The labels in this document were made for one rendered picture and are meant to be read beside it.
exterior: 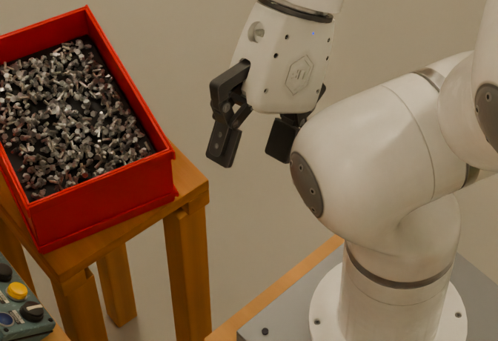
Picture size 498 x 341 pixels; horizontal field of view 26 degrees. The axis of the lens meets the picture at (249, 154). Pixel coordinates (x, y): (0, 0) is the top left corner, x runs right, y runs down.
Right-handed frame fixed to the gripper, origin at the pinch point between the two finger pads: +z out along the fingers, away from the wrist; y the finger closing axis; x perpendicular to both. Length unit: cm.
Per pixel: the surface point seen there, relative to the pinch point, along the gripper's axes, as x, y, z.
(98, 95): 46, 23, 12
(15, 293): 25.5, -2.5, 29.5
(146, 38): 133, 119, 30
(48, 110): 49, 16, 15
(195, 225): 34, 37, 28
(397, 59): 81, 157, 15
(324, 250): 8.0, 33.1, 19.1
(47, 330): 21.1, -0.2, 32.5
